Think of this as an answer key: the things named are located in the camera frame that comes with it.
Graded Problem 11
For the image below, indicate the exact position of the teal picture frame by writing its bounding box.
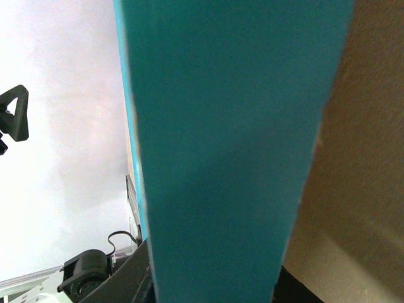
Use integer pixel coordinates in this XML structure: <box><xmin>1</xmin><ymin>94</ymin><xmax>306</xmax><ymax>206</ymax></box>
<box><xmin>114</xmin><ymin>1</ymin><xmax>353</xmax><ymax>302</ymax></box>

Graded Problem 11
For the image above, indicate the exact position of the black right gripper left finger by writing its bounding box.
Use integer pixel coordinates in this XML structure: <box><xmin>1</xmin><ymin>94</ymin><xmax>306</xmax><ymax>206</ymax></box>
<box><xmin>82</xmin><ymin>241</ymin><xmax>155</xmax><ymax>303</ymax></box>

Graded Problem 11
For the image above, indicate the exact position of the aluminium rail base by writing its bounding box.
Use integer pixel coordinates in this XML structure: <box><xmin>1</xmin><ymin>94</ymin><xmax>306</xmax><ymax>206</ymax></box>
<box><xmin>1</xmin><ymin>266</ymin><xmax>62</xmax><ymax>302</ymax></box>

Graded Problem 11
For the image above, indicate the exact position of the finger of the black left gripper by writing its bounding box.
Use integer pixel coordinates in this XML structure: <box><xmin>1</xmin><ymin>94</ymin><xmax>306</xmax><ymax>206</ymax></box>
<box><xmin>1</xmin><ymin>85</ymin><xmax>29</xmax><ymax>141</ymax></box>

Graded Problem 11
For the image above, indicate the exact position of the left aluminium corner post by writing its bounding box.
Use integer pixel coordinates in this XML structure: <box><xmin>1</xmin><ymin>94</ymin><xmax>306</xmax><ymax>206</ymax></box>
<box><xmin>126</xmin><ymin>175</ymin><xmax>143</xmax><ymax>251</ymax></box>

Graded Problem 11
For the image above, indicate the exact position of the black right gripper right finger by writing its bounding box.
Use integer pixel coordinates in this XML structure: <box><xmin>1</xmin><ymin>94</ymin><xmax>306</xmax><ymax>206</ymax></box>
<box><xmin>271</xmin><ymin>266</ymin><xmax>323</xmax><ymax>303</ymax></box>

